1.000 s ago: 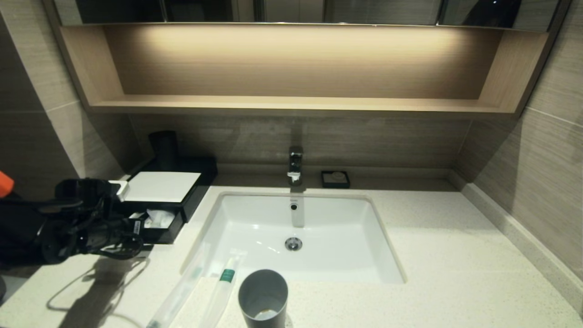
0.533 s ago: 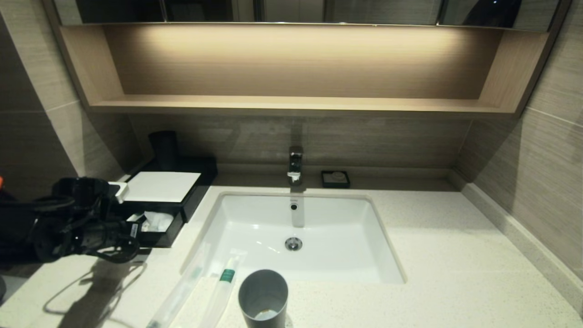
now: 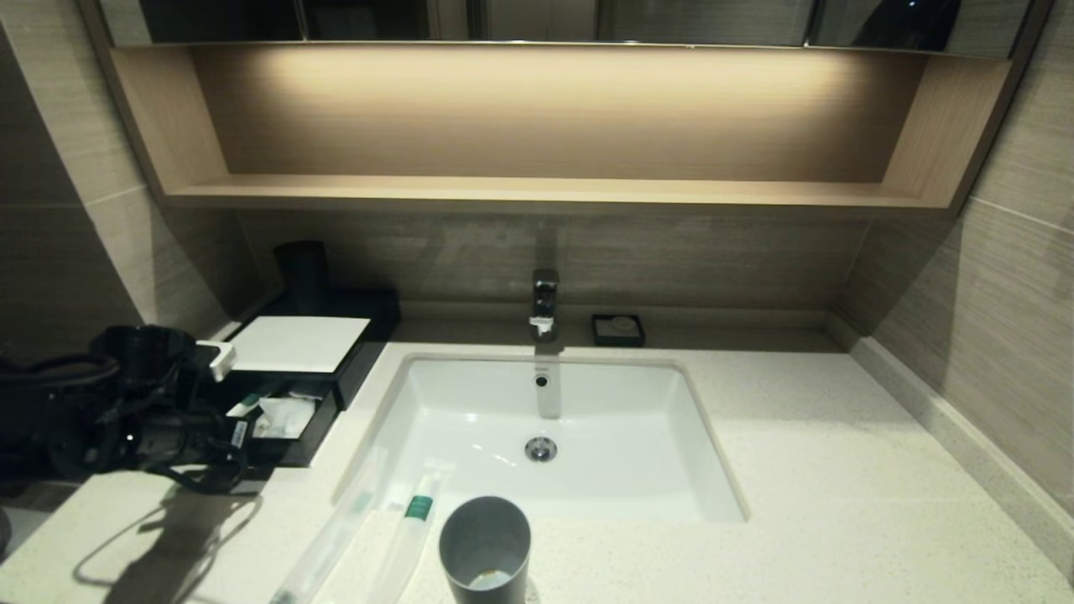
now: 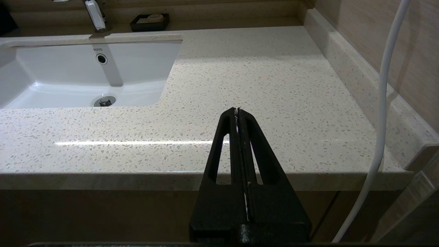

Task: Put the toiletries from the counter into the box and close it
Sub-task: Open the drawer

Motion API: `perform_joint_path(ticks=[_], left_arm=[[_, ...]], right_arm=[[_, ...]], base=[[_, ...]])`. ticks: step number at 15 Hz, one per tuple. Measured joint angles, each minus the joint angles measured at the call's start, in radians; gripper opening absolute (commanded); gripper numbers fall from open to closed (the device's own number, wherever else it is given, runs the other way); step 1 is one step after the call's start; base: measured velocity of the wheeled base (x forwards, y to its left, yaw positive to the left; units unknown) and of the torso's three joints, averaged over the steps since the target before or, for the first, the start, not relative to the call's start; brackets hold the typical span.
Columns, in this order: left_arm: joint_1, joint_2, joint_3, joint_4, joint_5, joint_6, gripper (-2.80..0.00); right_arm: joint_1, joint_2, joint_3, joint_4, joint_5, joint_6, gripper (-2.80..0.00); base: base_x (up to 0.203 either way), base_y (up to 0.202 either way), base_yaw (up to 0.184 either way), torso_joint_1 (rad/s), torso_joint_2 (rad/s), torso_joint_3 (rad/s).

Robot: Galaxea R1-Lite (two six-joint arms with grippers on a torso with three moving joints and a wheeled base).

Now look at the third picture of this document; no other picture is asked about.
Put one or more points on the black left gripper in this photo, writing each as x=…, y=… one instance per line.
x=193, y=440

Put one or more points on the long translucent toothbrush packet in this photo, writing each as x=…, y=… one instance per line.
x=336, y=528

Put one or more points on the black and orange left arm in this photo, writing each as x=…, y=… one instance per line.
x=143, y=352

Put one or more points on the black box with white lid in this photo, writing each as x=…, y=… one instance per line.
x=294, y=342

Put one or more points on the white folded sachet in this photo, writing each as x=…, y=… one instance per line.
x=285, y=418

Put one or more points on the black cup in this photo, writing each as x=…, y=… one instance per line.
x=302, y=277

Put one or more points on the translucent packet with green band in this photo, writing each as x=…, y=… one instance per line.
x=418, y=506

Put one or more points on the white sink basin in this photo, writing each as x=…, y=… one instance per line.
x=470, y=419

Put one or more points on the grey plastic cup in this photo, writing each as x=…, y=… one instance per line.
x=461, y=562

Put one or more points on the chrome sink drain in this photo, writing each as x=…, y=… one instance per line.
x=541, y=449

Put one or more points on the chrome faucet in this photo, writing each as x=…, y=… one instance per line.
x=544, y=300

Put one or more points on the black soap dish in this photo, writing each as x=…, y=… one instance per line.
x=600, y=338

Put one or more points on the small round soap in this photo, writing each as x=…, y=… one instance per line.
x=622, y=323

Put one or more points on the mirror cabinet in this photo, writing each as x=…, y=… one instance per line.
x=713, y=18

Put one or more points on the light wooden wall shelf niche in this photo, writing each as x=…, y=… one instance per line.
x=545, y=191

